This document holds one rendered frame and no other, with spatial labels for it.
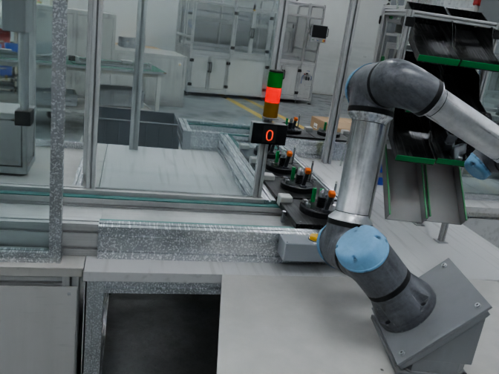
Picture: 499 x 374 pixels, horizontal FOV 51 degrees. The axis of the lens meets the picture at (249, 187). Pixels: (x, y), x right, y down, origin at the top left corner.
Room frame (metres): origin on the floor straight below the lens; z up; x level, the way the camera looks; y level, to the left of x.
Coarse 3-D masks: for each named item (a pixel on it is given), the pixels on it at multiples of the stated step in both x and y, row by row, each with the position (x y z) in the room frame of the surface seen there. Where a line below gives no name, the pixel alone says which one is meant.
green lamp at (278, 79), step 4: (272, 72) 1.74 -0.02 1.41; (268, 76) 1.76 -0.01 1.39; (272, 76) 1.74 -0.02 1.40; (276, 76) 1.74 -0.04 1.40; (280, 76) 1.74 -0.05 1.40; (268, 80) 1.75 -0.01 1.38; (272, 80) 1.74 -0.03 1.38; (276, 80) 1.74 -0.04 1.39; (280, 80) 1.75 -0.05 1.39; (268, 84) 1.75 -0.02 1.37; (272, 84) 1.74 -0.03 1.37; (276, 84) 1.74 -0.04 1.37; (280, 84) 1.75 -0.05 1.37
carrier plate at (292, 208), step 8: (296, 200) 1.78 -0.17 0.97; (280, 208) 1.73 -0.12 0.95; (288, 208) 1.69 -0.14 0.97; (296, 208) 1.70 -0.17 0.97; (288, 216) 1.63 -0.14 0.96; (296, 216) 1.62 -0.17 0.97; (304, 216) 1.63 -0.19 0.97; (296, 224) 1.55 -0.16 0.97; (304, 224) 1.56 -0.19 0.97; (312, 224) 1.56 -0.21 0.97; (320, 224) 1.57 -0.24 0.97
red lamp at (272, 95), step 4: (268, 88) 1.75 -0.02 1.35; (272, 88) 1.74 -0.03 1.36; (276, 88) 1.74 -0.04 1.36; (280, 88) 1.75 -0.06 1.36; (268, 92) 1.75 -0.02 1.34; (272, 92) 1.74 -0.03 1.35; (276, 92) 1.74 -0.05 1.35; (280, 92) 1.75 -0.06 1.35; (268, 96) 1.74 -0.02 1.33; (272, 96) 1.74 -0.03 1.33; (276, 96) 1.74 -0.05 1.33; (280, 96) 1.76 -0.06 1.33; (268, 100) 1.74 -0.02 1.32; (272, 100) 1.74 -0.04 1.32; (276, 100) 1.74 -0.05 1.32
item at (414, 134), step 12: (396, 108) 1.92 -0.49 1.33; (396, 120) 1.89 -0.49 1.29; (408, 120) 1.91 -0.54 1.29; (420, 120) 1.88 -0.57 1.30; (396, 132) 1.82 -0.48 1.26; (408, 132) 1.84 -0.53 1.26; (420, 132) 1.85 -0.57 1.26; (396, 144) 1.76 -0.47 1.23; (408, 144) 1.77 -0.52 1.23; (420, 144) 1.78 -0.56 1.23; (396, 156) 1.68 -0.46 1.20; (408, 156) 1.68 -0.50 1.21; (420, 156) 1.72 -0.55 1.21; (432, 156) 1.70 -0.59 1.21
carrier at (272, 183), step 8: (312, 168) 1.98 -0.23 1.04; (264, 176) 1.99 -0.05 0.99; (272, 176) 1.99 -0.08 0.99; (296, 176) 1.94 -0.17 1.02; (264, 184) 1.96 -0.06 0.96; (272, 184) 1.94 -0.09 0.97; (280, 184) 1.94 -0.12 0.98; (288, 184) 1.91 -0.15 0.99; (296, 184) 1.92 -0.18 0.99; (312, 184) 1.95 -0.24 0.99; (320, 184) 2.03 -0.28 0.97; (272, 192) 1.85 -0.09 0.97; (280, 192) 1.85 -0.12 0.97; (288, 192) 1.87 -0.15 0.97; (296, 192) 1.87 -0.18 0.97; (304, 192) 1.88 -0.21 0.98; (336, 200) 1.86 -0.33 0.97
